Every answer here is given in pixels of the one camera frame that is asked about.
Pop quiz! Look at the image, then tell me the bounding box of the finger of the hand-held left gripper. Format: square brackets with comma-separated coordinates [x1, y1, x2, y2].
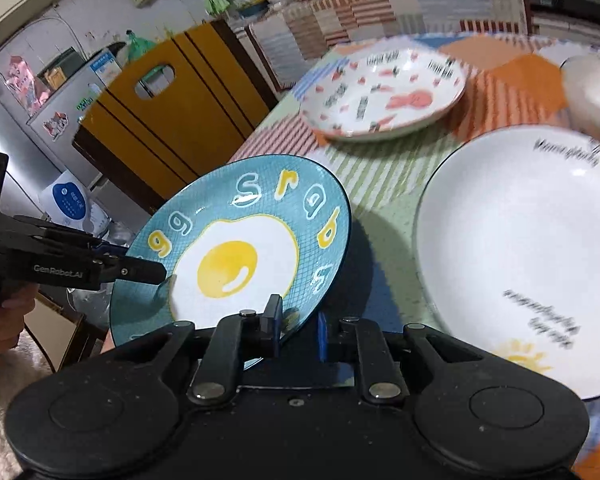
[12, 214, 131, 260]
[97, 254, 169, 287]

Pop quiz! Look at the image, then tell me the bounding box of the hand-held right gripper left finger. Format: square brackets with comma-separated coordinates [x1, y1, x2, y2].
[112, 294, 286, 407]

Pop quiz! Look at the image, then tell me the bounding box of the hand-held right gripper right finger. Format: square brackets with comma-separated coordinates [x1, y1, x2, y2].
[316, 312, 483, 404]

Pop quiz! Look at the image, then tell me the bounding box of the blue fried egg plate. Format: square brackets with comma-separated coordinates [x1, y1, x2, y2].
[109, 155, 353, 371]

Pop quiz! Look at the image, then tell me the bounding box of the white bowl black rim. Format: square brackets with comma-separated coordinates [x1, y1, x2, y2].
[560, 54, 600, 153]

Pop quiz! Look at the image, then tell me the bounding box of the person's left hand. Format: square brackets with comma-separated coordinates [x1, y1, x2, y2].
[0, 287, 37, 358]

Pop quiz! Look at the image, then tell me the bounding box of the white bag blue label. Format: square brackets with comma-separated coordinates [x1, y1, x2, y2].
[37, 170, 100, 227]

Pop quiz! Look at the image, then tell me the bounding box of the silver refrigerator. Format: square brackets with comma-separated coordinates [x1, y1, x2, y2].
[0, 45, 128, 206]

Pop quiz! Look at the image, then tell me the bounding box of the yellow wooden chair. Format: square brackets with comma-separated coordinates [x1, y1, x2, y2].
[72, 20, 281, 217]

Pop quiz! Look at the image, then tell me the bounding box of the patchwork checked tablecloth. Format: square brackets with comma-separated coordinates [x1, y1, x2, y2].
[230, 32, 600, 401]

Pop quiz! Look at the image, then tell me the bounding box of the green plastic bag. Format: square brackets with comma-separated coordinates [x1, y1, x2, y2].
[125, 30, 159, 69]

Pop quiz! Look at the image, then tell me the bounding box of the large white plate sun print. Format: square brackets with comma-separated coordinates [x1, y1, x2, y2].
[414, 125, 600, 402]

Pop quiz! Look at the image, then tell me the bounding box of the white plate pink rabbit print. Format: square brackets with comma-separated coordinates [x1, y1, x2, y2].
[299, 47, 468, 143]

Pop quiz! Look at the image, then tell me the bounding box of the blue basin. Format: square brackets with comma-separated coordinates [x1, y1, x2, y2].
[235, 0, 272, 19]

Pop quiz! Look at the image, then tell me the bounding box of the striped patchwork counter cloth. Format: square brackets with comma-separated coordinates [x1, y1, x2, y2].
[245, 0, 527, 92]

